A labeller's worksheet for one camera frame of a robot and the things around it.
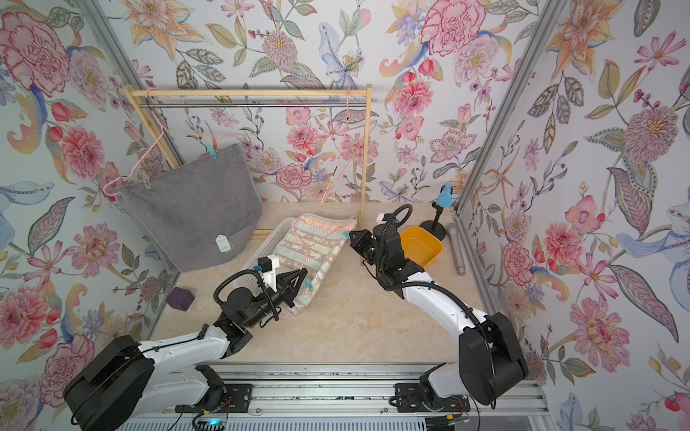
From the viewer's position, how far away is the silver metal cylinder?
1023mm

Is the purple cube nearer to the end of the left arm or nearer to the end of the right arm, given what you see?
the end of the left arm

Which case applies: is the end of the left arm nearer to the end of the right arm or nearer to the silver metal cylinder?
the end of the right arm

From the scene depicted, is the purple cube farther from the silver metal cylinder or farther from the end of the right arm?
the silver metal cylinder

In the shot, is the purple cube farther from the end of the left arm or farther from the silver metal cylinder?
the silver metal cylinder
